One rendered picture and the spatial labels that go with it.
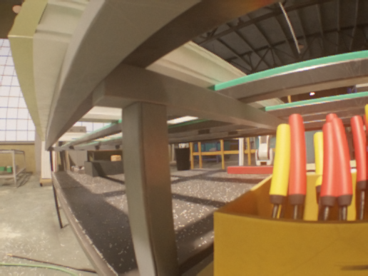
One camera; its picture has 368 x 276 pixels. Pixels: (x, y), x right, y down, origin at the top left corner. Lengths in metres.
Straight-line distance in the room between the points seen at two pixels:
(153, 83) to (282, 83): 0.19
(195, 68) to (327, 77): 0.21
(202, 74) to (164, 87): 0.15
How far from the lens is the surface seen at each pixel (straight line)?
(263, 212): 0.19
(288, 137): 0.18
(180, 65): 0.27
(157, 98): 0.16
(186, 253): 0.29
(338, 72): 0.28
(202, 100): 0.21
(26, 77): 0.30
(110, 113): 0.64
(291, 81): 0.27
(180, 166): 5.90
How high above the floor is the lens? 0.75
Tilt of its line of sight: 3 degrees up
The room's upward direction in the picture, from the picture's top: 4 degrees counter-clockwise
